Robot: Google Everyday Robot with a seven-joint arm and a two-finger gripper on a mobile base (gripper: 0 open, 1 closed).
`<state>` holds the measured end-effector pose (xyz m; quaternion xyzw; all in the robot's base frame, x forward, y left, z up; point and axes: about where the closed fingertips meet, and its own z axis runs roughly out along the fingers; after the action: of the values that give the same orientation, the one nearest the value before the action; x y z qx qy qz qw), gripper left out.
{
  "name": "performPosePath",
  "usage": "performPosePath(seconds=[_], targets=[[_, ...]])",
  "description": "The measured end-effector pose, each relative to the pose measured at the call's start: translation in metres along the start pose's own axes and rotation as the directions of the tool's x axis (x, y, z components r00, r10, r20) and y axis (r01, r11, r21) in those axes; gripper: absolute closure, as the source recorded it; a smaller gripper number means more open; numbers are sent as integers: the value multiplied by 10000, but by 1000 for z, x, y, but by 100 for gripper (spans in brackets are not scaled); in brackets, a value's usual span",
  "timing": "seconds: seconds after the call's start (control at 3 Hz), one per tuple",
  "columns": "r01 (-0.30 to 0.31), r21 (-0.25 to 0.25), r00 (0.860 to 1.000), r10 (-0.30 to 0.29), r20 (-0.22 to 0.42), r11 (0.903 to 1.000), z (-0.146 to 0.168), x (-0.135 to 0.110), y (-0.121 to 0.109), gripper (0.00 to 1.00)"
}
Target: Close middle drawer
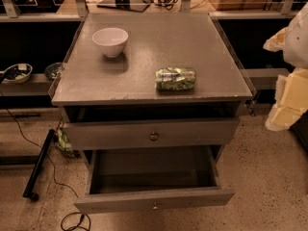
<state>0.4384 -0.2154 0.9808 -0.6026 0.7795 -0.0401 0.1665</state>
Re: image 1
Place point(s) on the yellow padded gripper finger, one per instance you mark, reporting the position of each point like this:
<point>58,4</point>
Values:
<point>291,100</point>

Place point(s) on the grey drawer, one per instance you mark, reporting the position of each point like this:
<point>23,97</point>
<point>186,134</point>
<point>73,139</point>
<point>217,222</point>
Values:
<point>137,179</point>
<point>120,127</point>

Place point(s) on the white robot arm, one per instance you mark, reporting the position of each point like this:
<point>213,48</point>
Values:
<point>292,41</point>

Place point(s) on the grey wooden drawer cabinet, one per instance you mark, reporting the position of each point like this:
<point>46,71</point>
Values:
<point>156,40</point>

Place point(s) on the grey top drawer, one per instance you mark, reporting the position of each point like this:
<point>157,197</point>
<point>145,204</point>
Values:
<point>120,127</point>

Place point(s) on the green chip bag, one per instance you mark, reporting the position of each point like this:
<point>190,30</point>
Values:
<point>175,78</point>

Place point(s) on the white ceramic bowl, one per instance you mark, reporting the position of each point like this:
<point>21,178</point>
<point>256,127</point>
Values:
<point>110,41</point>

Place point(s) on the black monitor stand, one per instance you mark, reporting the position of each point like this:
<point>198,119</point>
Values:
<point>138,6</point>

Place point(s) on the green bag on floor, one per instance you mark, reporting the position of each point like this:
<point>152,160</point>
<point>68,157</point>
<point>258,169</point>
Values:
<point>62,142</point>

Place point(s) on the dark green plate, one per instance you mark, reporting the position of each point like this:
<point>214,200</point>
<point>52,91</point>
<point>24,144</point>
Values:
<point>53,70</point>

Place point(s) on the grey low shelf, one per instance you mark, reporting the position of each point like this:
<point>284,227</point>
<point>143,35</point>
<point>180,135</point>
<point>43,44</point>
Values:
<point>36,85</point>

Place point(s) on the white bowl on shelf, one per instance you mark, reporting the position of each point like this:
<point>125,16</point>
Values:
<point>16,74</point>

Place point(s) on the black metal bar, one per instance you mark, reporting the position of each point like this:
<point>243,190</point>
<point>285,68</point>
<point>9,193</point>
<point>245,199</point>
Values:
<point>29,190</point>

